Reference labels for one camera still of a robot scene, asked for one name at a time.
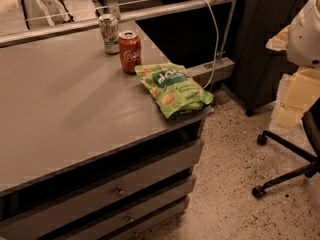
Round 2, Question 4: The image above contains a grey metal rail frame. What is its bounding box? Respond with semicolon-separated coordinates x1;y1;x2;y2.
0;0;235;87

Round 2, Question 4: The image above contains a white hanging cable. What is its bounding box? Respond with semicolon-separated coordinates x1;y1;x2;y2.
198;0;220;90

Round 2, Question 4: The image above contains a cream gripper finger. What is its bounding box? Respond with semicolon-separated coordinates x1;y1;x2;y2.
283;68;320;111
273;107;303;128

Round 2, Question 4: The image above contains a dark cabinet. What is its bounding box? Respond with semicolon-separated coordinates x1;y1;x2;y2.
228;0;308;116

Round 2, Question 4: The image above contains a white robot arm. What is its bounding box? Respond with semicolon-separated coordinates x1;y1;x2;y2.
272;0;320;128

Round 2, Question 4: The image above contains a green white soda can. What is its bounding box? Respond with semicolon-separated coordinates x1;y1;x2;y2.
99;14;119;54

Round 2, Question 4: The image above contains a red coke can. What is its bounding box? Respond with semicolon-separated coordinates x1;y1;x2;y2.
118;30;141;74

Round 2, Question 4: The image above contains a green chip bag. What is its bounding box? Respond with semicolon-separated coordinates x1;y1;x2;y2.
135;63;213;118

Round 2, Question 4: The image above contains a grey drawer cabinet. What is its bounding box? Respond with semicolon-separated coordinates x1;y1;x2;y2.
0;119;203;240

